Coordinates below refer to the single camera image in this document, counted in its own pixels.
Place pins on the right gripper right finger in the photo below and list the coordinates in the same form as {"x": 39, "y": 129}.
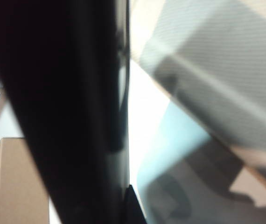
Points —
{"x": 134, "y": 207}

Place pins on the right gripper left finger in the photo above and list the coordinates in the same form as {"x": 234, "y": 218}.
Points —
{"x": 116, "y": 205}

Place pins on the black smartphone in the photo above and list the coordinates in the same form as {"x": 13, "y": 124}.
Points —
{"x": 53, "y": 70}

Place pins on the long brown cardboard box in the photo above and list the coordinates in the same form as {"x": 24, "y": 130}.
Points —
{"x": 14, "y": 182}

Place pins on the grey fabric desk divider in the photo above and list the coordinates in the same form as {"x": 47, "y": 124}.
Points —
{"x": 217, "y": 35}

